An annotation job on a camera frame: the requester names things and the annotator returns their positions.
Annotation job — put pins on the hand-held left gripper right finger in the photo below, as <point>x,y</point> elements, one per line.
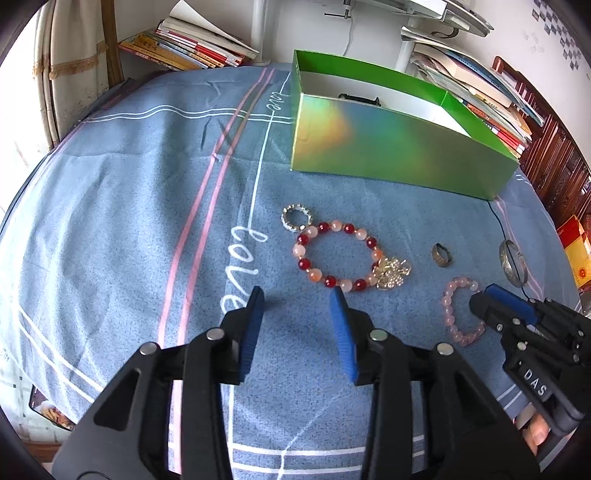
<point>344,337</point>

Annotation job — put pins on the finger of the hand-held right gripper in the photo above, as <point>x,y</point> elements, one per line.
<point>512,304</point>
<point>489,311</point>

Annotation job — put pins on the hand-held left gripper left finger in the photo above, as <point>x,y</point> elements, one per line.
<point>251,332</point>

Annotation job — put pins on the green cardboard box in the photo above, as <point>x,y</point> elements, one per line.
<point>369,143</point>

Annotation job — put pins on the black wristwatch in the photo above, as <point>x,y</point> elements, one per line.
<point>358,98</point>

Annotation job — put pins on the person's right hand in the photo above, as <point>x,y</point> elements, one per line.
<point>535,431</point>

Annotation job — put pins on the silver bangle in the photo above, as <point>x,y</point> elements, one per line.
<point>508,272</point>

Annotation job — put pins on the red yellow box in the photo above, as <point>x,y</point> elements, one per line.
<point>579,258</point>

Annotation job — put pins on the dark red wooden headboard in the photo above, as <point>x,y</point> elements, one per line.
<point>558,161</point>

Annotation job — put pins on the blue striped blanket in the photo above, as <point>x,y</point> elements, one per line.
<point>138,230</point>

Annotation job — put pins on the printed packet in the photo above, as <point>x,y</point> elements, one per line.
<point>51,413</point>

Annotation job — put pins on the large stack of books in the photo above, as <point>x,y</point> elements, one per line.
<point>475,78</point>

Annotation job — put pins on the small stack of books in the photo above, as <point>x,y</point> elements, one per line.
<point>194,50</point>

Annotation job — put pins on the window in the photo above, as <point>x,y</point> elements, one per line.
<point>23,138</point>

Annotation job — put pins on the beige curtain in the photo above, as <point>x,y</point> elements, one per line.
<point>74,46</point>

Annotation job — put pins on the checkered wall photo stickers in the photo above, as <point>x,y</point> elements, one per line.
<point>561,32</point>

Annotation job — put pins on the white wall shelf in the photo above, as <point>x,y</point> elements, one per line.
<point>263,27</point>

